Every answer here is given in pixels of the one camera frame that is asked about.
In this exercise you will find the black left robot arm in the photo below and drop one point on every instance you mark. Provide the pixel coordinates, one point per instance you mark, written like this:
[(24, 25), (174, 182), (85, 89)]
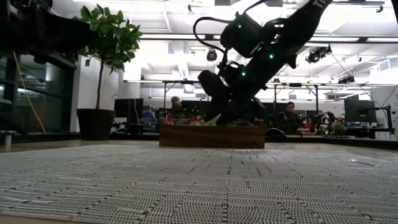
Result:
[(46, 31)]

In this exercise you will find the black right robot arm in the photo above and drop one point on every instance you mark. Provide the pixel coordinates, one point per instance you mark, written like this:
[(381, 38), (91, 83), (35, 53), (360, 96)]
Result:
[(292, 28)]

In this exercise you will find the wooden three-compartment tray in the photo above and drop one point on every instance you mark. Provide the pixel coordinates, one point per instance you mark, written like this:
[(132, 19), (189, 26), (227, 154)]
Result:
[(211, 137)]

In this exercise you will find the person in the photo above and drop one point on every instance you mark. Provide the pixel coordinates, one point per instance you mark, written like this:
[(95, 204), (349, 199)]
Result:
[(176, 105), (289, 119)]

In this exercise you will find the black ceiling spotlight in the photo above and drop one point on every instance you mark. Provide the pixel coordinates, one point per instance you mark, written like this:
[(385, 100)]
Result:
[(346, 80), (318, 53)]

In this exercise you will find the grey woven placemat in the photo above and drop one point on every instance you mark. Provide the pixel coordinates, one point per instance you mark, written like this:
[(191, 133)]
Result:
[(199, 186)]

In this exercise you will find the small potted plant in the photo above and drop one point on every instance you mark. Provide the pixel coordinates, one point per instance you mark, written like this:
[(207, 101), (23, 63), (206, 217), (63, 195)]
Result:
[(338, 128)]

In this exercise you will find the black computer monitor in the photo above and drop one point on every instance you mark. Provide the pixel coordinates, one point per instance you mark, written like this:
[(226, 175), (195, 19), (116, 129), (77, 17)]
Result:
[(129, 109), (360, 111)]

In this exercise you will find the green leafy plant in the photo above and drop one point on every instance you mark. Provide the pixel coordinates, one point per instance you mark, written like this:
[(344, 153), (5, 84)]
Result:
[(109, 34)]

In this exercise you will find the black plant pot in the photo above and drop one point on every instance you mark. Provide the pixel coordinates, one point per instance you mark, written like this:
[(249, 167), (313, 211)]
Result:
[(95, 124)]

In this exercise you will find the small silver post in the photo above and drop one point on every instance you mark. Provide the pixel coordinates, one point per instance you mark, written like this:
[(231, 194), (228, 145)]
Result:
[(7, 140)]

